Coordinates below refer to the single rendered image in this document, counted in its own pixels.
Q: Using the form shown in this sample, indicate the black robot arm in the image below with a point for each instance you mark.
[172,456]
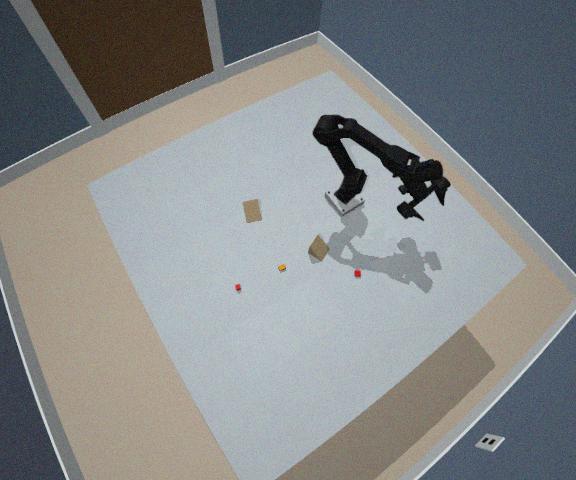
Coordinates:
[394,158]

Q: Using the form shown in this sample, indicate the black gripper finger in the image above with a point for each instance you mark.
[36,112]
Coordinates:
[417,215]
[441,195]

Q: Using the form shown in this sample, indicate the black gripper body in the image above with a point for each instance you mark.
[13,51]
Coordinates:
[419,193]

